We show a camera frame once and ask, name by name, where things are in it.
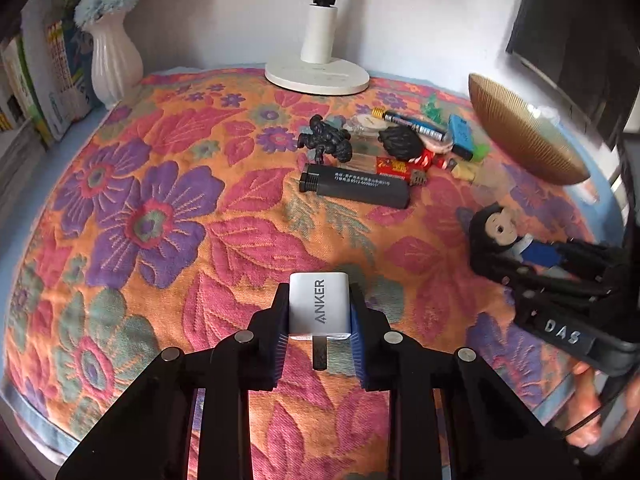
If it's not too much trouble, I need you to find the white Anker charger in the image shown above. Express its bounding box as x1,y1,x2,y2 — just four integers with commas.
288,272,352,370

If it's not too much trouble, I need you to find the monkey doctor figurine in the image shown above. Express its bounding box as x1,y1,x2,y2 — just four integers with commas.
468,203,570,283

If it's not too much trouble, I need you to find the large black lighter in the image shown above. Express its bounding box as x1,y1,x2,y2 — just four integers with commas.
298,164,410,209

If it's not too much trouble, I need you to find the red transparent lighter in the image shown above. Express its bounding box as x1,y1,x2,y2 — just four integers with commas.
345,154,427,186

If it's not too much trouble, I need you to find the black-haired red doll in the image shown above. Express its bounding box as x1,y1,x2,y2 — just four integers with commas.
378,126,454,169

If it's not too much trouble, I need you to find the black fashion lighter gold cap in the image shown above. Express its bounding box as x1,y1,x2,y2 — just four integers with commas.
371,107,447,142

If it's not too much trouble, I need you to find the person's right hand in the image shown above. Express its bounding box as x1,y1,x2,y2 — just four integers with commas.
566,360,639,448

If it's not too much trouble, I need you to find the amber ribbed glass bowl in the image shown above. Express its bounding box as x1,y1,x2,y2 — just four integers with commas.
469,74,590,186

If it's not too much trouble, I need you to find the floral woven cloth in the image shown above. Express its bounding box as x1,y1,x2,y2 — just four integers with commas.
2,70,590,462

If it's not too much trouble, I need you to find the green highlighter cap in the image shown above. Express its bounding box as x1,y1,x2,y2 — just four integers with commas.
471,143,491,164

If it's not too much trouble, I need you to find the blue lighter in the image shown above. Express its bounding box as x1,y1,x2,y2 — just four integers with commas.
448,114,475,162

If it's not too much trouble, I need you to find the black spider figurine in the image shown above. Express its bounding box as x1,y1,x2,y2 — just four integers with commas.
297,115,352,165

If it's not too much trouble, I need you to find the green plastic toy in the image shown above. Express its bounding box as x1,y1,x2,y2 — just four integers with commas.
420,93,447,126

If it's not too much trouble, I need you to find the clear plastic tape dispenser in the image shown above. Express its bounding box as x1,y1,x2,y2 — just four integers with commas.
344,114,394,141

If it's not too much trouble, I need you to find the black television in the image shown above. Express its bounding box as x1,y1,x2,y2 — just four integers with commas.
506,0,639,146

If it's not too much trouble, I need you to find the white desk lamp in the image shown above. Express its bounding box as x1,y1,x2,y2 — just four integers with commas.
265,0,370,96

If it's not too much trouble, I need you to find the white ribbed vase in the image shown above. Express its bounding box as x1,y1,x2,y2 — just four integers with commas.
85,11,143,110

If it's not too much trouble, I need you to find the stack of books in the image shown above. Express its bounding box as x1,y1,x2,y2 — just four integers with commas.
1,20,100,148

